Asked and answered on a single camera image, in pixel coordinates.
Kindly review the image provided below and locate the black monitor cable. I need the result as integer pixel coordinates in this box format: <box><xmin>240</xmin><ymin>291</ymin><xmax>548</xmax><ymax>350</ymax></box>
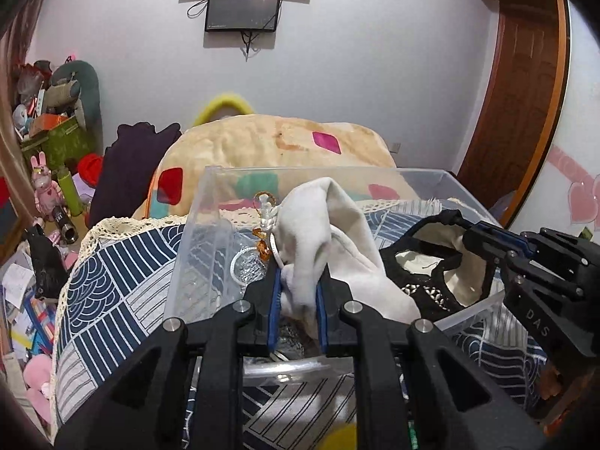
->
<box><xmin>239</xmin><ymin>30</ymin><xmax>261</xmax><ymax>59</ymax></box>

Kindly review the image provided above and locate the black flashlight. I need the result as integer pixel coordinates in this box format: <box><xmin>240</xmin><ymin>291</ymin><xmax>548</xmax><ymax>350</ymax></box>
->
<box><xmin>51</xmin><ymin>205</ymin><xmax>78</xmax><ymax>245</ymax></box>

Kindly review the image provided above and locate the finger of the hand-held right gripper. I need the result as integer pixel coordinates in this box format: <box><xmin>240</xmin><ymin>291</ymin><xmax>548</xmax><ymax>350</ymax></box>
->
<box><xmin>462</xmin><ymin>232</ymin><xmax>533</xmax><ymax>266</ymax></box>
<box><xmin>462</xmin><ymin>222</ymin><xmax>540</xmax><ymax>248</ymax></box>

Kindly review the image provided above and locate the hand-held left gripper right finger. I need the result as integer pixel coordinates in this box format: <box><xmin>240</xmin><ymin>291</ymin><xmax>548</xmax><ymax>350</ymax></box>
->
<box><xmin>316</xmin><ymin>269</ymin><xmax>550</xmax><ymax>450</ymax></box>

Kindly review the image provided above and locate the pink bunny plush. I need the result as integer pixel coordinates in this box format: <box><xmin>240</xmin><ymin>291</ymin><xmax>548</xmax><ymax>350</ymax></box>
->
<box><xmin>30</xmin><ymin>151</ymin><xmax>64</xmax><ymax>221</ymax></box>

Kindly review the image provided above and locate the amber keychain with white cord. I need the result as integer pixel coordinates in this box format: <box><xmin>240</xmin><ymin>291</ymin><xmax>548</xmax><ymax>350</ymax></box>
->
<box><xmin>253</xmin><ymin>191</ymin><xmax>282</xmax><ymax>261</ymax></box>

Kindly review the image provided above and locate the blue patterned bedspread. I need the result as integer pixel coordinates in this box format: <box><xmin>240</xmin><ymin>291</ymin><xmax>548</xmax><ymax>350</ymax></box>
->
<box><xmin>51</xmin><ymin>197</ymin><xmax>563</xmax><ymax>450</ymax></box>

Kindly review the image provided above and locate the black lace bra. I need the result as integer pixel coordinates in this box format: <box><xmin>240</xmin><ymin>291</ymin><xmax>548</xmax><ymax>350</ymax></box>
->
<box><xmin>379</xmin><ymin>209</ymin><xmax>503</xmax><ymax>320</ymax></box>

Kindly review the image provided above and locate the pink plush toy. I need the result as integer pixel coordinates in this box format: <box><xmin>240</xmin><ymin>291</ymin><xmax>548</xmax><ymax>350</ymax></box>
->
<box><xmin>22</xmin><ymin>352</ymin><xmax>56</xmax><ymax>416</ymax></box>

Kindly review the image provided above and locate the silver foil item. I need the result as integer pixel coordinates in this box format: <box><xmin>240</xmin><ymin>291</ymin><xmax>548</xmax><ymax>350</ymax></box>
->
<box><xmin>232</xmin><ymin>248</ymin><xmax>270</xmax><ymax>287</ymax></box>

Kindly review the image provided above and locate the pink heart wall sticker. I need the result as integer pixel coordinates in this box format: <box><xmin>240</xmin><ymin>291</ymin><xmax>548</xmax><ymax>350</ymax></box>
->
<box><xmin>548</xmin><ymin>144</ymin><xmax>600</xmax><ymax>227</ymax></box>

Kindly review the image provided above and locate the wooden door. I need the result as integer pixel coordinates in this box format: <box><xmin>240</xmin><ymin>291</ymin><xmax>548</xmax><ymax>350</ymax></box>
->
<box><xmin>447</xmin><ymin>0</ymin><xmax>570</xmax><ymax>228</ymax></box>

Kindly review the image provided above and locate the pile of papers and books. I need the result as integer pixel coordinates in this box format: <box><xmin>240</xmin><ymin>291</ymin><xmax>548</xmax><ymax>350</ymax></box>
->
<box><xmin>0</xmin><ymin>248</ymin><xmax>59</xmax><ymax>371</ymax></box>

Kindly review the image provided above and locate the white cloth garment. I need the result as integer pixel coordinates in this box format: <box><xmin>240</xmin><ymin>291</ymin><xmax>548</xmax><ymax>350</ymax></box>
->
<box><xmin>276</xmin><ymin>177</ymin><xmax>422</xmax><ymax>338</ymax></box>

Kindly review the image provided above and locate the beige blanket with coloured patches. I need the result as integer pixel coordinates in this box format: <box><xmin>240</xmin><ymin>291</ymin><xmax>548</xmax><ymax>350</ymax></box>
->
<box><xmin>132</xmin><ymin>115</ymin><xmax>418</xmax><ymax>220</ymax></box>

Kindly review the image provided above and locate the yellow round object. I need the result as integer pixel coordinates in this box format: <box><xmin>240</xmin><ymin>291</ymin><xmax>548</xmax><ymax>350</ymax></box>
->
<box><xmin>324</xmin><ymin>423</ymin><xmax>359</xmax><ymax>450</ymax></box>

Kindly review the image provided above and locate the green storage box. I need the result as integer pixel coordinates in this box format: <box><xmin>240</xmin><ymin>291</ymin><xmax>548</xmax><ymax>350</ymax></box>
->
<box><xmin>19</xmin><ymin>115</ymin><xmax>90</xmax><ymax>183</ymax></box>

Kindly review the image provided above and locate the dark purple garment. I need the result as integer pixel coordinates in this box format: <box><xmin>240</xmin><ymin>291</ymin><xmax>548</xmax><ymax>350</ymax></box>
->
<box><xmin>85</xmin><ymin>123</ymin><xmax>183</xmax><ymax>230</ymax></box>

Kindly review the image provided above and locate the green bottle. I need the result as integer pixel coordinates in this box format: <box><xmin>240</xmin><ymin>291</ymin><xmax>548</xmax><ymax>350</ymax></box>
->
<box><xmin>57</xmin><ymin>165</ymin><xmax>83</xmax><ymax>217</ymax></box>

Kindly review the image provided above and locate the small black wall monitor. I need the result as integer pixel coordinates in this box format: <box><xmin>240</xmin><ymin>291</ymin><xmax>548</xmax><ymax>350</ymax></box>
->
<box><xmin>204</xmin><ymin>0</ymin><xmax>283</xmax><ymax>33</ymax></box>

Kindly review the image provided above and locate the grey-green plush toy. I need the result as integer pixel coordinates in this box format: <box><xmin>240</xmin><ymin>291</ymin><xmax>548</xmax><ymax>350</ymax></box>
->
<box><xmin>47</xmin><ymin>59</ymin><xmax>102</xmax><ymax>134</ymax></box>

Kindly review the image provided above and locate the red round object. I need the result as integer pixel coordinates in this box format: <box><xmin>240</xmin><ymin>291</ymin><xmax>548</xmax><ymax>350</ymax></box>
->
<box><xmin>76</xmin><ymin>154</ymin><xmax>105</xmax><ymax>188</ymax></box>

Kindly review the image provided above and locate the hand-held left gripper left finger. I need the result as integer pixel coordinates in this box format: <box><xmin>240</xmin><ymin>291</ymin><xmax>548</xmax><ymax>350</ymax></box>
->
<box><xmin>55</xmin><ymin>257</ymin><xmax>283</xmax><ymax>450</ymax></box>

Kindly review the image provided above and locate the clear plastic storage box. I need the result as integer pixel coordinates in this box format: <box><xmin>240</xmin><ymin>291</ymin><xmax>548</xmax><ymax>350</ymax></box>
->
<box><xmin>163</xmin><ymin>164</ymin><xmax>509</xmax><ymax>387</ymax></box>

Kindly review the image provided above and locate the black bag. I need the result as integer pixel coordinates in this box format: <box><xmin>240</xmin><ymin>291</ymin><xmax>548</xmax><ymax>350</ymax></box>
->
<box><xmin>25</xmin><ymin>225</ymin><xmax>69</xmax><ymax>301</ymax></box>

